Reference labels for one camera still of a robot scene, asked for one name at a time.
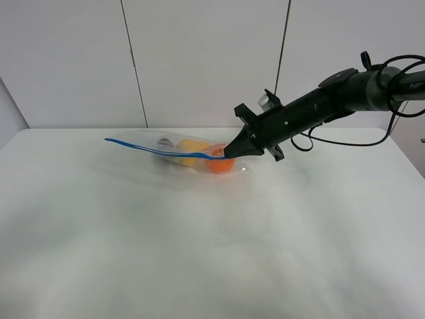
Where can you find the yellow toy fruit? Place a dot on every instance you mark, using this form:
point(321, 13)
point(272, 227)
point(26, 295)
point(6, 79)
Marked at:
point(191, 146)

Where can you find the purple toy eggplant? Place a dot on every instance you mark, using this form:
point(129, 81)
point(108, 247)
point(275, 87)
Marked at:
point(165, 144)

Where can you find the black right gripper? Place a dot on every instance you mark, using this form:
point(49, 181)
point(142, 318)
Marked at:
point(261, 132)

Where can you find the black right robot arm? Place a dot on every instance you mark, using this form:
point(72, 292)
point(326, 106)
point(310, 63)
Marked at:
point(338, 96)

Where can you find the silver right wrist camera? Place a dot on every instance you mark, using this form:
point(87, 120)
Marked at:
point(265, 103)

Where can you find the orange toy fruit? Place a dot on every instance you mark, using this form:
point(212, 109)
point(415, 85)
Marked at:
point(218, 165)

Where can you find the clear zip bag blue seal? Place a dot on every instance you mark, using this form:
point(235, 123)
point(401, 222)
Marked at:
point(145, 140)

